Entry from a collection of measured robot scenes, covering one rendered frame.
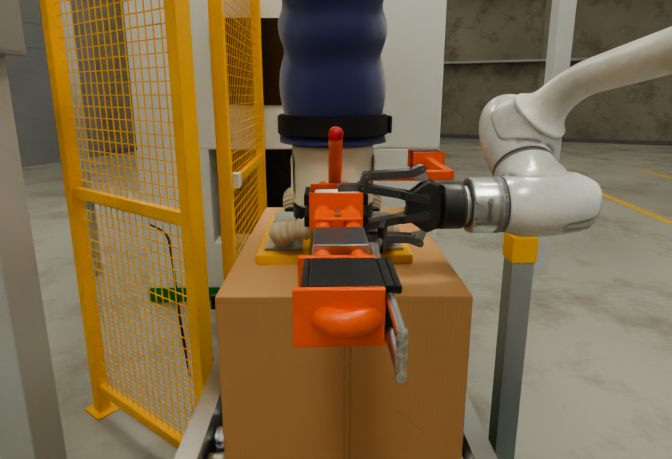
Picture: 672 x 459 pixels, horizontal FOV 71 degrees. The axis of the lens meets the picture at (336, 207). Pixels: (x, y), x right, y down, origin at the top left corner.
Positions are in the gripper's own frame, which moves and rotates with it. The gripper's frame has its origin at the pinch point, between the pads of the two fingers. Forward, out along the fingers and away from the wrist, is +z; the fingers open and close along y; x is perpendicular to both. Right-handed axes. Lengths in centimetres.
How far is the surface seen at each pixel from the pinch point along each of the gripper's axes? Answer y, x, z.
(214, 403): 59, 34, 31
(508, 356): 53, 44, -48
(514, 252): 23, 43, -47
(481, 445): 59, 17, -32
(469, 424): 59, 24, -32
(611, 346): 120, 162, -155
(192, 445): 59, 19, 32
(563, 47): -49, 269, -165
